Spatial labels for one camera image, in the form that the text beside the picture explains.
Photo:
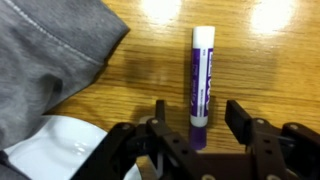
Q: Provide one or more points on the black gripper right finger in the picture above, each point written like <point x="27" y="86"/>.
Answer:
<point x="266" y="143"/>

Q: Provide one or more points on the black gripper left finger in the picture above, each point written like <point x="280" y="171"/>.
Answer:
<point x="160" y="146"/>

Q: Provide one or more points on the purple marker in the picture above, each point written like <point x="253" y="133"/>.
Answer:
<point x="201" y="83"/>

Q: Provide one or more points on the large white plate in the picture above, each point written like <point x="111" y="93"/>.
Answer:
<point x="60" y="153"/>

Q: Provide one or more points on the grey sweater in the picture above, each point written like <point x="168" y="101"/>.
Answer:
<point x="43" y="56"/>

